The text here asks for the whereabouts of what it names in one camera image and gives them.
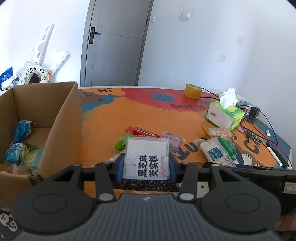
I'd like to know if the white blue rice cake pack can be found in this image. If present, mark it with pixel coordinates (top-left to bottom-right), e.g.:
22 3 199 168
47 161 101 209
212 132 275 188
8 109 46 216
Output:
194 138 236 168

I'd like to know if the black power adapter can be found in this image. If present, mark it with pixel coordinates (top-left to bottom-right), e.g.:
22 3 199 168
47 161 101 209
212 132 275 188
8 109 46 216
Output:
244 106 261 118

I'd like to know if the green white cracker pack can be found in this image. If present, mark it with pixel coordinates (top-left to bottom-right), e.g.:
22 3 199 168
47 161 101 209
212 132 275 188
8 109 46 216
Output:
18 148 44 172

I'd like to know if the red snack bar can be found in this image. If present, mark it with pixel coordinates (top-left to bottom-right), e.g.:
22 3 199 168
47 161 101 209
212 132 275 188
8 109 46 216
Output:
125 126 160 138

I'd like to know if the pink snack pack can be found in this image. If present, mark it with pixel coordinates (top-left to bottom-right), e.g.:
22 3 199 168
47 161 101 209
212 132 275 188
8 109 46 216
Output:
161 132 186 157

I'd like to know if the white power strip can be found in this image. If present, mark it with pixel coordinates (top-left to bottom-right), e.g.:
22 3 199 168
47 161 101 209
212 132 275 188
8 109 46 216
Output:
236 95 263 110

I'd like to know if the colourful cartoon table mat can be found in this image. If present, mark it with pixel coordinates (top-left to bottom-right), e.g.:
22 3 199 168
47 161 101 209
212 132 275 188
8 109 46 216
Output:
0 86 293 232

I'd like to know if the yellow tape roll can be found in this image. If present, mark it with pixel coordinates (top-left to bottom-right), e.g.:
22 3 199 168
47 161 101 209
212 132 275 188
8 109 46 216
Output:
184 84 202 100

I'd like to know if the black sesame snack pack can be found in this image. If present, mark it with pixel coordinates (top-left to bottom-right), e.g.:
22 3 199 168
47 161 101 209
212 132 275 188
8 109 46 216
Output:
112 137 180 192

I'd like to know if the person's right hand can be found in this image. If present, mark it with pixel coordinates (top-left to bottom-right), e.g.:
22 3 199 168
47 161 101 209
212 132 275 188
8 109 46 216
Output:
274 213 296 240

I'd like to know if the blue snack pack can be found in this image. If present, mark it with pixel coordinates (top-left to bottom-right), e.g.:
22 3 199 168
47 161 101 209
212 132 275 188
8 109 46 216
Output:
13 120 36 143

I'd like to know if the green snack pack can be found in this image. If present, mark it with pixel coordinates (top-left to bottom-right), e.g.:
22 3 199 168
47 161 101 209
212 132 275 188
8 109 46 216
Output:
218 137 237 160

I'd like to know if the bunch of keys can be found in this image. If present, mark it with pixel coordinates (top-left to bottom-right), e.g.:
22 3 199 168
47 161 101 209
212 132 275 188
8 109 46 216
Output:
242 128 261 144

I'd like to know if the black door handle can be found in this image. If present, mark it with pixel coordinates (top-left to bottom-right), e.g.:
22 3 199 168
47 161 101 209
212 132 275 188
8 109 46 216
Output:
89 27 102 44

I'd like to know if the brown cardboard box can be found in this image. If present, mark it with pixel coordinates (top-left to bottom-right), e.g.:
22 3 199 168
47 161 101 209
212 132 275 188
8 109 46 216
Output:
1 82 83 210

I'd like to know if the white light switch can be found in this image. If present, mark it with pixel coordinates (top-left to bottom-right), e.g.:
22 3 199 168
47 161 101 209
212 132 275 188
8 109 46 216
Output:
182 11 190 20

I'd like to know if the green tissue box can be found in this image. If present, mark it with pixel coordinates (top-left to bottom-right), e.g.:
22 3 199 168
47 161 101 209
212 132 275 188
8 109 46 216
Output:
205 88 244 131

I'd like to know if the red cable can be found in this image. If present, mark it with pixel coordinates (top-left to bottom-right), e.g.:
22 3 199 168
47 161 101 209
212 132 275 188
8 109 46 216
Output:
203 91 293 165

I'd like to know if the grey door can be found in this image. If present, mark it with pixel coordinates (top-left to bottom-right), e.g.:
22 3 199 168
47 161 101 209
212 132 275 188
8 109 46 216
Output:
80 1 153 87

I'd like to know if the orange biscuit pack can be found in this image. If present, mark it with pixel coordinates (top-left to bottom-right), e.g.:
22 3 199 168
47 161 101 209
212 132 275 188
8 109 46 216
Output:
203 128 234 140

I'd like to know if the black cable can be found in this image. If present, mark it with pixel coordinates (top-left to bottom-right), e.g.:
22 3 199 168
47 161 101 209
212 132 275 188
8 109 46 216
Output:
200 86 280 145

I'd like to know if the panda print toilet seat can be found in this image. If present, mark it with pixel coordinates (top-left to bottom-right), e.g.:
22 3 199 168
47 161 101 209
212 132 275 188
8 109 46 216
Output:
18 65 50 85

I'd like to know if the orange red snack pack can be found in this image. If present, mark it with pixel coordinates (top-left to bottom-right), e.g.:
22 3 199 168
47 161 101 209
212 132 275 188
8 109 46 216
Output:
0 163 18 175

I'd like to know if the short white foam board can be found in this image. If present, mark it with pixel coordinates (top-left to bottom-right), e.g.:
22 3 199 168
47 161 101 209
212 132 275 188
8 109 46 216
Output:
50 51 68 75

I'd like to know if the light green candy pack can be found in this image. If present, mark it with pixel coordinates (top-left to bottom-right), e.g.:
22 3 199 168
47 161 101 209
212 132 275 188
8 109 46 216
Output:
115 132 133 151

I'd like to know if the blue white bag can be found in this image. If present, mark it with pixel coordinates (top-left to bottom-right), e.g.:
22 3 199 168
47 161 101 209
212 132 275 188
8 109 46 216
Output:
0 67 14 86

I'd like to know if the small blue green pack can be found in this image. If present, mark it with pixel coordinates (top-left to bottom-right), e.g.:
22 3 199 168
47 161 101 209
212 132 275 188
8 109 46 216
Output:
4 143 31 164

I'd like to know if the white handled knife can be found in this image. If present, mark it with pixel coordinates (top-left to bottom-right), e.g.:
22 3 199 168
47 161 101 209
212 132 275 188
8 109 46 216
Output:
266 141 284 168

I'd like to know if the tall white foam board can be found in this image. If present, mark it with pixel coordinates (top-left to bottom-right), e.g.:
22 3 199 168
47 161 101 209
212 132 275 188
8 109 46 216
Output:
33 23 55 65

